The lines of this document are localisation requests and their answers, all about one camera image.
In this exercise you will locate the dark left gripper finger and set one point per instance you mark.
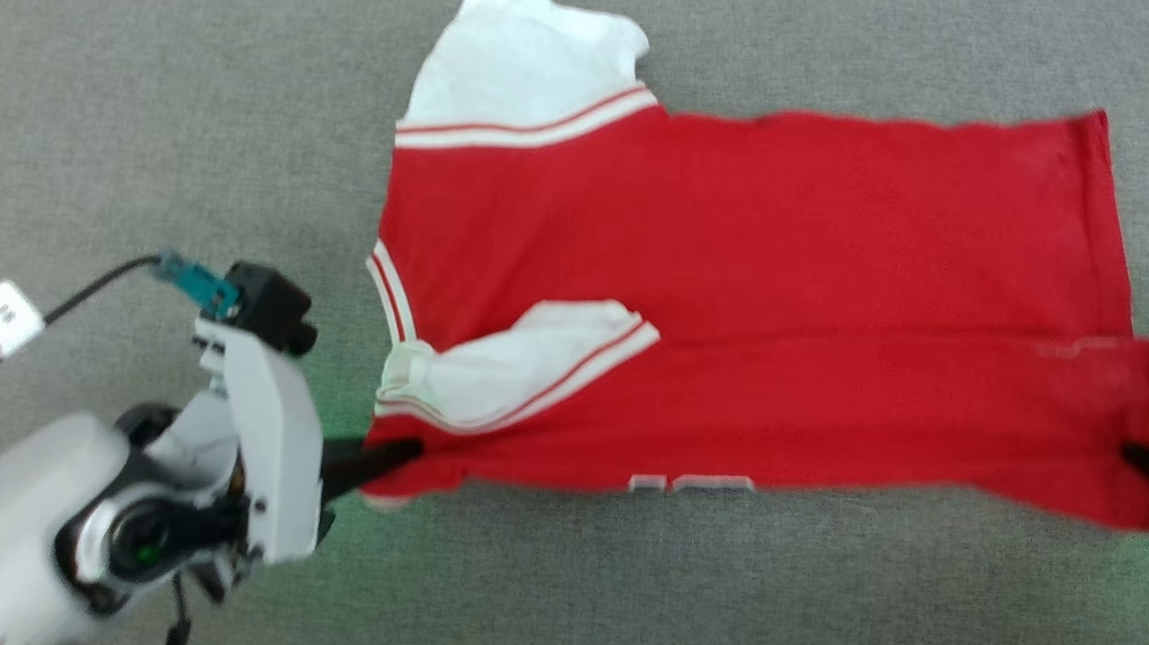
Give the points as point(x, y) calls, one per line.
point(345, 480)
point(356, 454)

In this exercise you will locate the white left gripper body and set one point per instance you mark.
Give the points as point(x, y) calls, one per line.
point(278, 445)

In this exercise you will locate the red and white jersey shirt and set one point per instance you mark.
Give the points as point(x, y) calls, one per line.
point(734, 272)

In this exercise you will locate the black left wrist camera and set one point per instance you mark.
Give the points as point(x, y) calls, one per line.
point(270, 307)

